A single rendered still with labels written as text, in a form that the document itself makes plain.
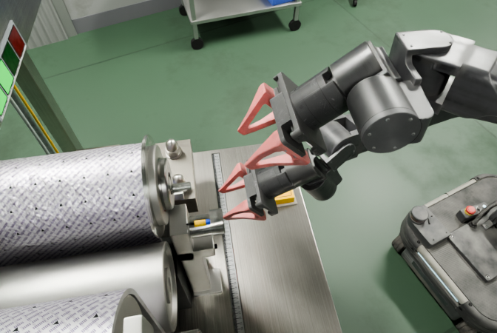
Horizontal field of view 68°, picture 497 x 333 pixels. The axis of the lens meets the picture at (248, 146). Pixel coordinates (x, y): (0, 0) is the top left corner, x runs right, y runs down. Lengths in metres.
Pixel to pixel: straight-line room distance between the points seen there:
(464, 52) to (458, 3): 3.27
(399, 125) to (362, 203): 1.67
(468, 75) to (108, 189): 0.43
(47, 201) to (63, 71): 2.41
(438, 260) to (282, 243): 0.98
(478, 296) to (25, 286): 1.55
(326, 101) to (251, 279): 0.51
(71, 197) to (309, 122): 0.31
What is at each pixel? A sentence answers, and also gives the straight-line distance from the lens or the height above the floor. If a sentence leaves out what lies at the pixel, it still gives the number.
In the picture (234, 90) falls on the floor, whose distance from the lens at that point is 2.47.
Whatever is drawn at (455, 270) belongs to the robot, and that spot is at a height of 0.24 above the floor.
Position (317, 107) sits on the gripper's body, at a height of 1.39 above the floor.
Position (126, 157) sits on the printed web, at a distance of 0.51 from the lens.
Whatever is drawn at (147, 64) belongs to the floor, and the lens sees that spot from 2.76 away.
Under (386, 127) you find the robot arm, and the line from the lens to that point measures 0.38.
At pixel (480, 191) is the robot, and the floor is 0.24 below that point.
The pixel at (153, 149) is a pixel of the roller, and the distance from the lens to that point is 0.52.
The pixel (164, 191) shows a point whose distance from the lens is 0.51.
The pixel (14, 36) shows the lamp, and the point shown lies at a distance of 1.01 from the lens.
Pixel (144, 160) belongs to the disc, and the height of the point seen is 1.32.
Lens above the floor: 1.70
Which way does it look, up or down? 52 degrees down
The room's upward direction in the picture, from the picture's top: straight up
